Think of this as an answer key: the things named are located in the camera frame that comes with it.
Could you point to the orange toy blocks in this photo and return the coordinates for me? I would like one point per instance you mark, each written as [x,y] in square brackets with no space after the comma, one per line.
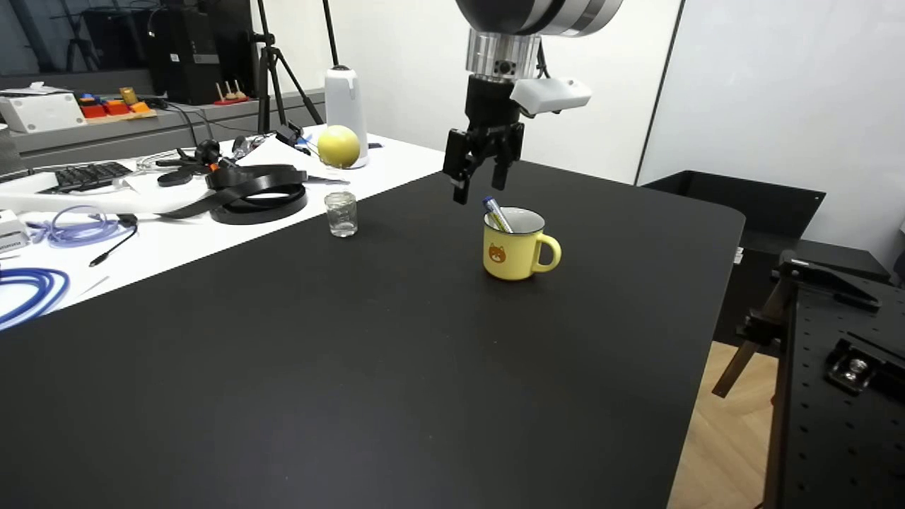
[124,104]

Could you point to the blue capped white marker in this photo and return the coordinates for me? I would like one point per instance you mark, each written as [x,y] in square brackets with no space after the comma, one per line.
[494,212]

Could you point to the white cylindrical bottle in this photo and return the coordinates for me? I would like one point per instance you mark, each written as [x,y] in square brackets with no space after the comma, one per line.
[343,104]

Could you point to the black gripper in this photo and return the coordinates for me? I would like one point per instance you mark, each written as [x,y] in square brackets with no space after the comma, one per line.
[490,115]

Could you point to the black optical breadboard table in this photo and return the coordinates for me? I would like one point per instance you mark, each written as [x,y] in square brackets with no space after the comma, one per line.
[830,447]

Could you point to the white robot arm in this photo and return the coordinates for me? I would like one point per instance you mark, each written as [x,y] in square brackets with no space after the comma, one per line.
[507,81]

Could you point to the yellow enamel mug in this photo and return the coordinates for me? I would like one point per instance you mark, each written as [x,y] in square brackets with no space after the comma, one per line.
[520,251]

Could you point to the black keyboard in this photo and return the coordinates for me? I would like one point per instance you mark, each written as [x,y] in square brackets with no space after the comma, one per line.
[89,176]

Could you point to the yellow ball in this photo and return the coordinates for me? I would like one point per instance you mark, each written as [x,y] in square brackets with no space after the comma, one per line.
[337,146]

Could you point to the black metal mount block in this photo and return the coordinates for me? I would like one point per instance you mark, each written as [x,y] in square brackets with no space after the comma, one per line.
[859,367]

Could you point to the white box on shelf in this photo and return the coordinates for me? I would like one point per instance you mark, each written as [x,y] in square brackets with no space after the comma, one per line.
[43,112]

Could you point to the black camera tripod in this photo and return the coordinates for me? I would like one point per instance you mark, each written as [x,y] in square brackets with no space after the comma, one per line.
[270,68]

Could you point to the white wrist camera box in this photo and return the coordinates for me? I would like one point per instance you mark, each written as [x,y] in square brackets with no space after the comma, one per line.
[548,95]

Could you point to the small clear glass jar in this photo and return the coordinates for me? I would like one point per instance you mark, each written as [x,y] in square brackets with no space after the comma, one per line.
[343,212]

